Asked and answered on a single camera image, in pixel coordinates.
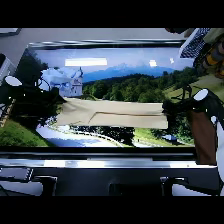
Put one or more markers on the silver frame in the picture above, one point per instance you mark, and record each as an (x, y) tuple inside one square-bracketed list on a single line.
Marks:
[(100, 163)]

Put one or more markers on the beige trousers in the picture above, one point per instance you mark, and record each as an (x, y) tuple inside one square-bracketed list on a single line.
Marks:
[(113, 113)]

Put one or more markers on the brown garment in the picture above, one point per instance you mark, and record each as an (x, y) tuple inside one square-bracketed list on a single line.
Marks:
[(203, 140)]

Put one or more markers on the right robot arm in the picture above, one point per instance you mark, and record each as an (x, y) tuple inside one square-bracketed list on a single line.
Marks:
[(208, 103)]

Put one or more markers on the blue checked shirt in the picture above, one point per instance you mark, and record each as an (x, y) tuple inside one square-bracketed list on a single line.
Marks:
[(195, 43)]

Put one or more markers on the yellow black striped garment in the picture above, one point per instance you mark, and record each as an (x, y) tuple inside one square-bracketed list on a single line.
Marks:
[(213, 58)]

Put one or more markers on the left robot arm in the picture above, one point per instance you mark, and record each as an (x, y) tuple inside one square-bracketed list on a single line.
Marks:
[(23, 96)]

